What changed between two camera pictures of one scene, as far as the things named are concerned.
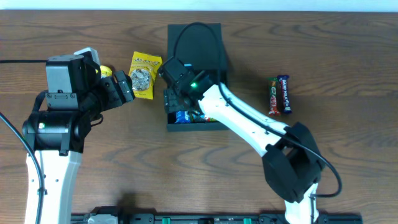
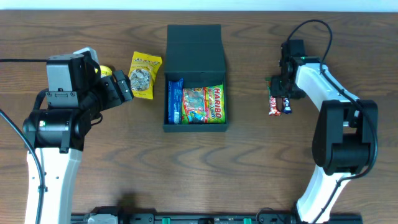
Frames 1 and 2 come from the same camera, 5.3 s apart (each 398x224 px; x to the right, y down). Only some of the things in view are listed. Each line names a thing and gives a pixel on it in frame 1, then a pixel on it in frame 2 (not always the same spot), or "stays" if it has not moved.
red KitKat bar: (273, 97) stays
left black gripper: (112, 91) stays
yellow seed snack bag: (142, 70) stays
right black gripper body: (171, 101) → (280, 90)
